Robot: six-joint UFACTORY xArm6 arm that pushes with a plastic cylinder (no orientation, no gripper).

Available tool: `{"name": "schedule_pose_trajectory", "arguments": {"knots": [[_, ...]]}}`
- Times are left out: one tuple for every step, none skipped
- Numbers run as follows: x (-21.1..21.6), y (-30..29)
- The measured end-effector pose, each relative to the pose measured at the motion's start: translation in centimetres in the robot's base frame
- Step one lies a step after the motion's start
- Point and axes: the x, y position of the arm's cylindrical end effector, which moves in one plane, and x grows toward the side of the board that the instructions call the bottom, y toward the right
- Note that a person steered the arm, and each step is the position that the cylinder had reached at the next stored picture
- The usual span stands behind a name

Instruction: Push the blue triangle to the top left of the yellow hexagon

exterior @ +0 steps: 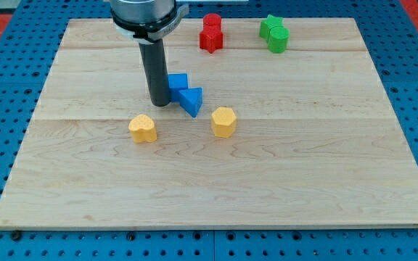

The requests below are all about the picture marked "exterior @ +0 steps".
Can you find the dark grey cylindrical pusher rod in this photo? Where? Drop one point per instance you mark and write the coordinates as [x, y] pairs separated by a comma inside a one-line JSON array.
[[155, 68]]

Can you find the blue triangle block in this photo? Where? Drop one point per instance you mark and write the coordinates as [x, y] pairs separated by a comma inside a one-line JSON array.
[[190, 100]]

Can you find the yellow hexagon block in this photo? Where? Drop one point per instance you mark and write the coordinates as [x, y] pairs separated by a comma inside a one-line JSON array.
[[223, 122]]

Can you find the blue cube block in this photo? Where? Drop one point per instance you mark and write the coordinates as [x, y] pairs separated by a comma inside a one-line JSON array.
[[177, 82]]

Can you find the red star block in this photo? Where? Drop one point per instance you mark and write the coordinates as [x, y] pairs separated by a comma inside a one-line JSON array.
[[211, 39]]

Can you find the red cylinder block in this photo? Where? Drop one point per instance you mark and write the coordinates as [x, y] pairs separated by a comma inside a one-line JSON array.
[[212, 21]]

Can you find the yellow heart block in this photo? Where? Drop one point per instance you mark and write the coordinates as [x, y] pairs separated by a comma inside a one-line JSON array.
[[142, 129]]

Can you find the green star block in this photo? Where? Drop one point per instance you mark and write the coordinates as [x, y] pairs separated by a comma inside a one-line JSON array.
[[268, 24]]

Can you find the green cylinder block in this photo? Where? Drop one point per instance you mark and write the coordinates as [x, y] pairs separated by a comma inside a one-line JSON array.
[[278, 39]]

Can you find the light wooden board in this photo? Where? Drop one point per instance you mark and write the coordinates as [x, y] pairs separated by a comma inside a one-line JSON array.
[[317, 143]]

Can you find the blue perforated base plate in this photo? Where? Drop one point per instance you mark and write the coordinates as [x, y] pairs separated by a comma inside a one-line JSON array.
[[27, 50]]

